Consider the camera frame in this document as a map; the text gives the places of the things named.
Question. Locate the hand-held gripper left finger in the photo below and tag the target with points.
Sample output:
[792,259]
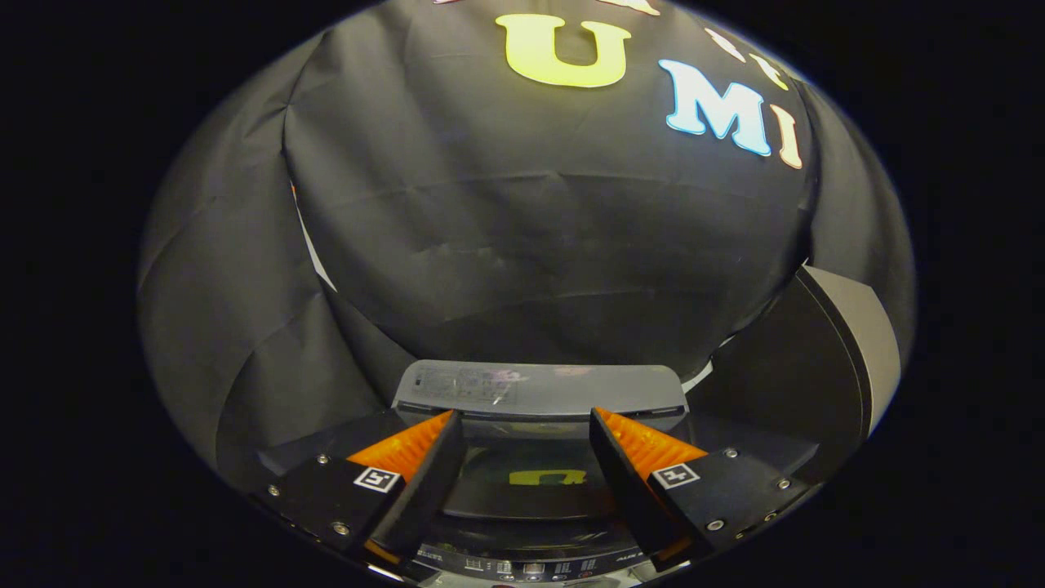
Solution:
[424,498]

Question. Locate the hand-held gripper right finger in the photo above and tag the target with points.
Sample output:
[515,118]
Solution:
[629,498]

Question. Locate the dark washing machine lid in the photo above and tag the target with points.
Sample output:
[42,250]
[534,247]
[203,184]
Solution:
[531,498]

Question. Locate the grey washing machine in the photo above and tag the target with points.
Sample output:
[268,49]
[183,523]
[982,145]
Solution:
[555,388]

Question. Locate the black backdrop cloth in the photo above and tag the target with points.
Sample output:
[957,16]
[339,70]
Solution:
[531,245]

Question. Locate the beige cabinet with dark frame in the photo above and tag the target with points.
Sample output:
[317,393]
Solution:
[816,367]

